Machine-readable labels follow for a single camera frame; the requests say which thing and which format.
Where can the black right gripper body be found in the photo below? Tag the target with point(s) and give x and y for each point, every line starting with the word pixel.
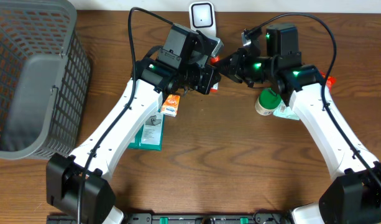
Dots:
pixel 248 68

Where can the white barcode scanner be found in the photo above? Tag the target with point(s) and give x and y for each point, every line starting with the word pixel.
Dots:
pixel 202 17

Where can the small red stick packet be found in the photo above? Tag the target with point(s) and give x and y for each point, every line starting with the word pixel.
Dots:
pixel 215 87

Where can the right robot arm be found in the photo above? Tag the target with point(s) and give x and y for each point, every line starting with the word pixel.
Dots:
pixel 355 193

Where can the small orange carton box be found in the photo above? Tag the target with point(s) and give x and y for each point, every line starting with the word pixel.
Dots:
pixel 170 105

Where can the grey plastic mesh basket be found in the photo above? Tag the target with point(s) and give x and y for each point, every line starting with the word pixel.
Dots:
pixel 44 79

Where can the pale green tissue pack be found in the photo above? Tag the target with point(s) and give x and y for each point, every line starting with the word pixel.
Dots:
pixel 283 111

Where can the red snack bag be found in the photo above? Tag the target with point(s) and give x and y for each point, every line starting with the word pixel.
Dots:
pixel 330 81

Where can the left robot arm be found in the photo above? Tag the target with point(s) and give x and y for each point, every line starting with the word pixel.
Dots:
pixel 78 184

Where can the green lid seasoning jar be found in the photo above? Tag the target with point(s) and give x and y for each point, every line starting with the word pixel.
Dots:
pixel 267 102

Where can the green white packet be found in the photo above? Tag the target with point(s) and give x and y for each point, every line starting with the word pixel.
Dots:
pixel 150 135

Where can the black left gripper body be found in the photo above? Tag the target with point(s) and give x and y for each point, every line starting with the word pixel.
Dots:
pixel 204 76

